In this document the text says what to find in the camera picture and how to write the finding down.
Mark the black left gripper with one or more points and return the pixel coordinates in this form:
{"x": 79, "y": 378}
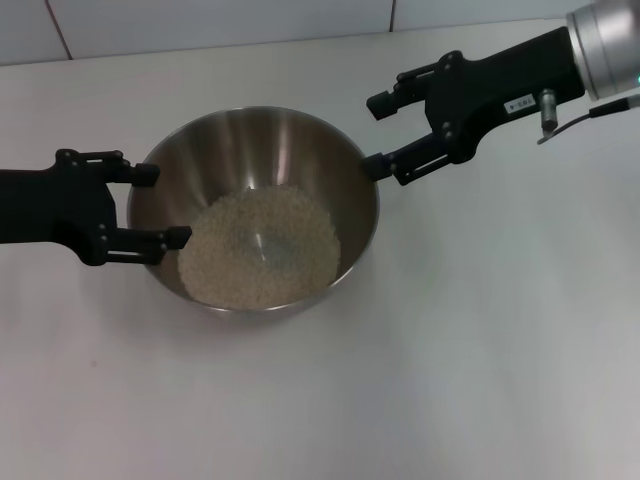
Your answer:
{"x": 55, "y": 205}

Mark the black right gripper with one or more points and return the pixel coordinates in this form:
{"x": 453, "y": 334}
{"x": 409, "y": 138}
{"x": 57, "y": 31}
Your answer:
{"x": 490, "y": 85}

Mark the white rice grains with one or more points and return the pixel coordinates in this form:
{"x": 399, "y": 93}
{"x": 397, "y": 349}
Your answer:
{"x": 225, "y": 250}

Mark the stainless steel mixing bowl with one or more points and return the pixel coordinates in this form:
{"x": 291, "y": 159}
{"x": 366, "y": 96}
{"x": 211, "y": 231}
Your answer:
{"x": 250, "y": 150}

